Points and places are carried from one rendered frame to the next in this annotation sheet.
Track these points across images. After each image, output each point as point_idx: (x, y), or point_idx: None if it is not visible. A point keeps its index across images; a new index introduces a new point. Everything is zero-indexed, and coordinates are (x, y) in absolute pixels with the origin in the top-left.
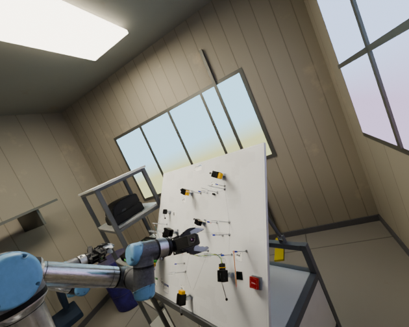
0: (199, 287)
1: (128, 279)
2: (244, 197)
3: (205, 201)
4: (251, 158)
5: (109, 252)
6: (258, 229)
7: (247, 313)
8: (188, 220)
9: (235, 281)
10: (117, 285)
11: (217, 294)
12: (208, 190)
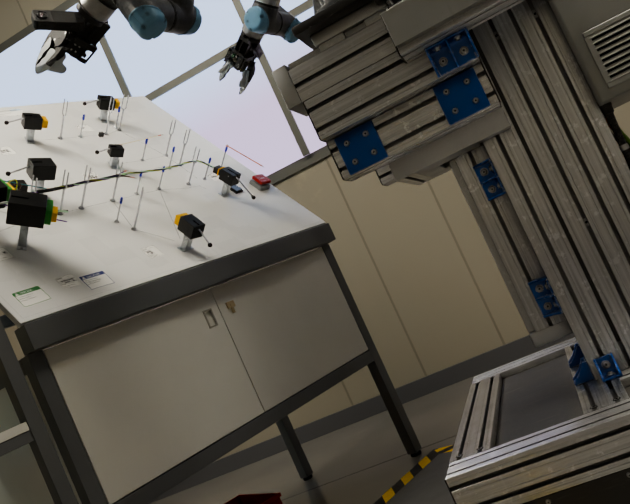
0: None
1: (280, 11)
2: (165, 134)
3: (85, 145)
4: (138, 106)
5: (59, 65)
6: (213, 152)
7: (277, 211)
8: (61, 172)
9: (235, 196)
10: (278, 9)
11: (227, 219)
12: (110, 112)
